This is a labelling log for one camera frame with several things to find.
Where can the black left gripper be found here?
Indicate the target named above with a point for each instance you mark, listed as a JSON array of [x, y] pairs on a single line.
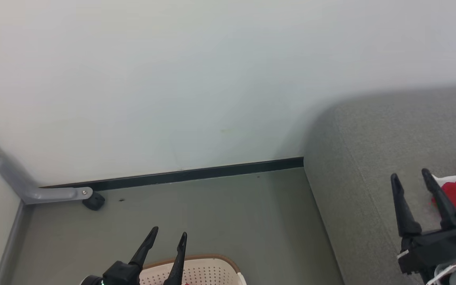
[[119, 275]]

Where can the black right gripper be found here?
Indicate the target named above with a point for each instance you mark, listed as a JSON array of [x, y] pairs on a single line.
[[445, 245]]

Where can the grey fabric sofa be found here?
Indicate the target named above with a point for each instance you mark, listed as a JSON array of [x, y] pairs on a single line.
[[362, 158]]

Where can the white perforated laundry basket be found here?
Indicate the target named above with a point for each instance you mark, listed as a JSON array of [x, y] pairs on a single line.
[[208, 273]]

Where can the black caster wheel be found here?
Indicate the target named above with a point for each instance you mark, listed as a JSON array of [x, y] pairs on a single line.
[[94, 202]]

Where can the black baseboard strip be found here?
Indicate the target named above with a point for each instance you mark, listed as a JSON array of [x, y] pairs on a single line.
[[196, 173]]

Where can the grey skirting board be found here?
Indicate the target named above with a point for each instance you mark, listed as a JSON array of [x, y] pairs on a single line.
[[10, 245]]

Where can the grey metal frame leg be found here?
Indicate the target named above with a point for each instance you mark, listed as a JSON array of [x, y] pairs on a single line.
[[22, 182]]

